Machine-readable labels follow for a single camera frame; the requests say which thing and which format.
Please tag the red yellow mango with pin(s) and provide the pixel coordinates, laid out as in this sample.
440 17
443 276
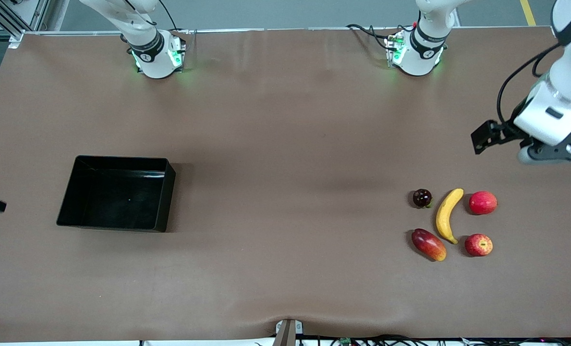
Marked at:
429 245

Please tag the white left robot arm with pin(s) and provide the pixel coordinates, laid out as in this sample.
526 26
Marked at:
417 62

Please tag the black plastic box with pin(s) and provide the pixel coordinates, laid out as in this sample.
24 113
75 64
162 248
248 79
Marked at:
117 197

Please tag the aluminium frame post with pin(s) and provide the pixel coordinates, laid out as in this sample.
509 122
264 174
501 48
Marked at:
16 36

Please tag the yellow floor tape strip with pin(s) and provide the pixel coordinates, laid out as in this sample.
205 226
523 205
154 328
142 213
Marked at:
528 13

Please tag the small green connector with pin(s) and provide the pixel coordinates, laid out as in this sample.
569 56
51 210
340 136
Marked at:
346 341

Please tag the metal table edge rail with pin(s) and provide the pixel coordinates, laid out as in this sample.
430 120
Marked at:
290 29

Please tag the yellow banana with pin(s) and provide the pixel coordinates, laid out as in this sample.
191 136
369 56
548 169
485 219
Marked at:
443 216

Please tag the round red peach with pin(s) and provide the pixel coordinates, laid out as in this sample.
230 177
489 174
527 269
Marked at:
483 203

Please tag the brown table cover sheet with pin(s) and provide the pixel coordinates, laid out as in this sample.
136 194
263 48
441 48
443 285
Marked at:
266 264

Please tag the small striped red apple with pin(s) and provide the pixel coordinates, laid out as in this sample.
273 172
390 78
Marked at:
478 245

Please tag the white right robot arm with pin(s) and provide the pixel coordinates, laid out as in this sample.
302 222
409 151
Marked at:
158 65

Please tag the dark purple plum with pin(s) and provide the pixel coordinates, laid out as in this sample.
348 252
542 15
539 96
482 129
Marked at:
422 197

